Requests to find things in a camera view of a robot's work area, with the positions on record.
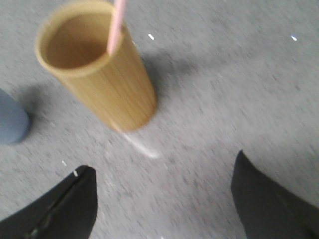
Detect blue plastic cup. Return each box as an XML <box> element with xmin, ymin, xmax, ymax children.
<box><xmin>0</xmin><ymin>89</ymin><xmax>30</xmax><ymax>144</ymax></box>

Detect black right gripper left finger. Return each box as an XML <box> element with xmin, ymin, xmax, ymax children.
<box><xmin>0</xmin><ymin>165</ymin><xmax>98</xmax><ymax>239</ymax></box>

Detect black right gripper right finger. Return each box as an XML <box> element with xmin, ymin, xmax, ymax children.
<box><xmin>231</xmin><ymin>151</ymin><xmax>319</xmax><ymax>239</ymax></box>

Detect bamboo wooden cylinder holder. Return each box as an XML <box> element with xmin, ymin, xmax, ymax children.
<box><xmin>35</xmin><ymin>0</ymin><xmax>157</xmax><ymax>132</ymax></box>

